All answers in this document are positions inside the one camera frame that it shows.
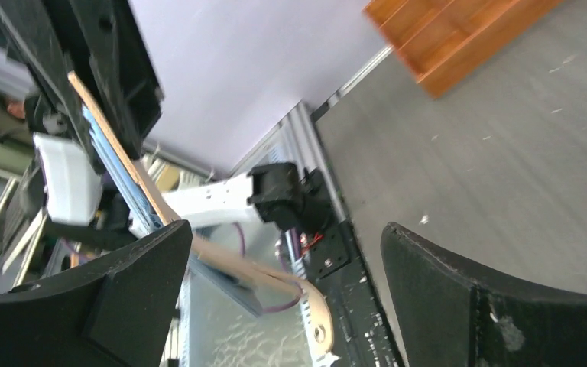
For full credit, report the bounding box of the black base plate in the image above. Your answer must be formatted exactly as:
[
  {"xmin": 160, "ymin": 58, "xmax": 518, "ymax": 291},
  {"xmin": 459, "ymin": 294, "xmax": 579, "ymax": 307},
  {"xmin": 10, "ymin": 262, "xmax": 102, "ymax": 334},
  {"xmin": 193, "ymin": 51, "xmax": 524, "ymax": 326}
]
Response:
[{"xmin": 303, "ymin": 221, "xmax": 404, "ymax": 367}]

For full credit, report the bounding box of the aluminium rail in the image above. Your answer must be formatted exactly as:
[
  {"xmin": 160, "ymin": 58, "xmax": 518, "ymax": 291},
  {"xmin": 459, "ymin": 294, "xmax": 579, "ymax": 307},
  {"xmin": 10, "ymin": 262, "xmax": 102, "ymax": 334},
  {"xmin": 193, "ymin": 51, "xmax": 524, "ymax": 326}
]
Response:
[{"xmin": 227, "ymin": 45, "xmax": 396, "ymax": 367}]

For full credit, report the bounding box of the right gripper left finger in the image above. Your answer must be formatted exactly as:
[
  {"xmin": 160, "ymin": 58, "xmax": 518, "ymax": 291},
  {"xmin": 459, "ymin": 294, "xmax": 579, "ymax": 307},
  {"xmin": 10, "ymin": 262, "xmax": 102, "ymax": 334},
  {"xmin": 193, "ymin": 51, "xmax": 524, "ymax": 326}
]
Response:
[{"xmin": 0, "ymin": 220, "xmax": 193, "ymax": 366}]

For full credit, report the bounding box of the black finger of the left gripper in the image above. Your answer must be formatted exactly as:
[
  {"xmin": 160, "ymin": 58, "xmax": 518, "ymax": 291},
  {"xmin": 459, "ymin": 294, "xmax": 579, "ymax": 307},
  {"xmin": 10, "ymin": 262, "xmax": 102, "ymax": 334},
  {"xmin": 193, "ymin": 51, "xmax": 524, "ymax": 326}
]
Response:
[{"xmin": 0, "ymin": 0, "xmax": 105, "ymax": 174}]

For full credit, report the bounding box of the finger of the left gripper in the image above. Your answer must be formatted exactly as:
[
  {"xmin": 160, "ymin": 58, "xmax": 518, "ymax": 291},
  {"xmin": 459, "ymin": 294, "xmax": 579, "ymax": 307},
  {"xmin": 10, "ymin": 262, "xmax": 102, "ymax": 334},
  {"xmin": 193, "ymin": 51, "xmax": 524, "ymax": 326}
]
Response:
[{"xmin": 70, "ymin": 0, "xmax": 164, "ymax": 160}]

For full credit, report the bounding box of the orange wooden compartment tray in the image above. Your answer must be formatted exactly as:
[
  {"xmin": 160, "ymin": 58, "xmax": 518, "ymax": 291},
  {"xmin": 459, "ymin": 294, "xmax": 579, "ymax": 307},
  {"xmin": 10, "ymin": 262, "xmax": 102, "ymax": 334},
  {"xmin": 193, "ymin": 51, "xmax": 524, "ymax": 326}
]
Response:
[{"xmin": 363, "ymin": 0, "xmax": 560, "ymax": 99}]

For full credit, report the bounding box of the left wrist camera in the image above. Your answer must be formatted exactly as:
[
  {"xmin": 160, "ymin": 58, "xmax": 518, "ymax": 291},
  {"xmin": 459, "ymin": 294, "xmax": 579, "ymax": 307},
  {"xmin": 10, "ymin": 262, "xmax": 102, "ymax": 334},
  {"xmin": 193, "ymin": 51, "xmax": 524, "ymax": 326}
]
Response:
[{"xmin": 33, "ymin": 133, "xmax": 103, "ymax": 226}]

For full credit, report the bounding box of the beige card holder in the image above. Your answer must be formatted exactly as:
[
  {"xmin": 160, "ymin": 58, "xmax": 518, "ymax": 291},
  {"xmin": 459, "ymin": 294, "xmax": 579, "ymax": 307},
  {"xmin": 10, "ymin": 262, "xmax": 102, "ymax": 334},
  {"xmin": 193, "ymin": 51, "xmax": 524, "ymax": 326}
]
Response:
[{"xmin": 68, "ymin": 71, "xmax": 334, "ymax": 359}]

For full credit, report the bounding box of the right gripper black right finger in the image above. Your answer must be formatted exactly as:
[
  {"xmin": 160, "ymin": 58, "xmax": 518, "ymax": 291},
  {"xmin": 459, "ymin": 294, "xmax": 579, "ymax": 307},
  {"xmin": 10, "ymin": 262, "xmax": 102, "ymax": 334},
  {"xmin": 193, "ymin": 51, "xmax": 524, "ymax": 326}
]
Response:
[{"xmin": 381, "ymin": 222, "xmax": 587, "ymax": 366}]

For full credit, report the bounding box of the clear card sleeve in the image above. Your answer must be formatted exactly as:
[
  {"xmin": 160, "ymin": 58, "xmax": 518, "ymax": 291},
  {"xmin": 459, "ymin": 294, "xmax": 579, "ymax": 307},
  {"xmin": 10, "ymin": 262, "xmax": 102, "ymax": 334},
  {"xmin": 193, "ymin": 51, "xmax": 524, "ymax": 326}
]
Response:
[{"xmin": 82, "ymin": 106, "xmax": 264, "ymax": 317}]

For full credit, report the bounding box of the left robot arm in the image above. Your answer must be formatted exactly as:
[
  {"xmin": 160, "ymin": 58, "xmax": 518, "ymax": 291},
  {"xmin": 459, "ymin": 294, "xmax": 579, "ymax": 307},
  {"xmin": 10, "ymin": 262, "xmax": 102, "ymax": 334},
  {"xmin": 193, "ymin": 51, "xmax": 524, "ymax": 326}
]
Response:
[{"xmin": 0, "ymin": 1, "xmax": 332, "ymax": 236}]

